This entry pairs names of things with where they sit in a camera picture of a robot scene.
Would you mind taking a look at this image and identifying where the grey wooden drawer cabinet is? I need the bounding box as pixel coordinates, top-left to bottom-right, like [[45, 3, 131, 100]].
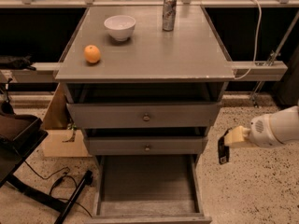
[[56, 6, 234, 155]]

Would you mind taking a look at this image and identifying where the grey open bottom drawer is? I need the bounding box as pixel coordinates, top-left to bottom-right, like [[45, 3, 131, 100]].
[[84, 155, 211, 224]]

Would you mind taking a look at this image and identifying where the black object on rail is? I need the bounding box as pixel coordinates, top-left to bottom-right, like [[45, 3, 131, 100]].
[[0, 55, 36, 70]]

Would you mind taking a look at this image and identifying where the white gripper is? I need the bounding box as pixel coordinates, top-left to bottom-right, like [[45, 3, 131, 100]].
[[224, 114, 282, 148]]

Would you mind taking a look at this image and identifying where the white hanging cable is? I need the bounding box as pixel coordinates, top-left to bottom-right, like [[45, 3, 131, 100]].
[[234, 0, 263, 80]]

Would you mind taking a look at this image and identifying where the metal railing frame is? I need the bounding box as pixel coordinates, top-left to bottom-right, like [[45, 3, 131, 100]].
[[1, 0, 287, 83]]

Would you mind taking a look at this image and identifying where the silver drink can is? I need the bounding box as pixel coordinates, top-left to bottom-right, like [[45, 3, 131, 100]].
[[163, 0, 177, 31]]

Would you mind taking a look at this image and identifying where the white ceramic bowl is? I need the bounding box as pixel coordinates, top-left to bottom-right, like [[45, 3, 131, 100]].
[[104, 15, 136, 41]]

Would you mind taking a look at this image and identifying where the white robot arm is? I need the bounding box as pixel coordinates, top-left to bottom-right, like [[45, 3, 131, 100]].
[[224, 105, 299, 148]]

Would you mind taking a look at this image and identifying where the grey middle drawer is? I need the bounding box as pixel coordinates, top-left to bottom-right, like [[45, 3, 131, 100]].
[[84, 137, 207, 155]]

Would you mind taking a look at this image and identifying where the grey top drawer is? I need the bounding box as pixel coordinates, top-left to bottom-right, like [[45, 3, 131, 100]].
[[67, 102, 221, 129]]

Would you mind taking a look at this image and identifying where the black floor cable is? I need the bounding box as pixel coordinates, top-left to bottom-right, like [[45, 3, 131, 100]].
[[23, 161, 93, 218]]

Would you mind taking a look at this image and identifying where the cardboard box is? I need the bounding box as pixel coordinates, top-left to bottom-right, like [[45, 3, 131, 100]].
[[42, 84, 89, 158]]

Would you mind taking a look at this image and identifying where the orange fruit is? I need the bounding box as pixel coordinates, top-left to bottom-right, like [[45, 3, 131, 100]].
[[84, 45, 101, 63]]

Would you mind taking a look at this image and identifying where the black rxbar chocolate wrapper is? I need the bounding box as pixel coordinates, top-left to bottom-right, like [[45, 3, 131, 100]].
[[218, 130, 230, 165]]

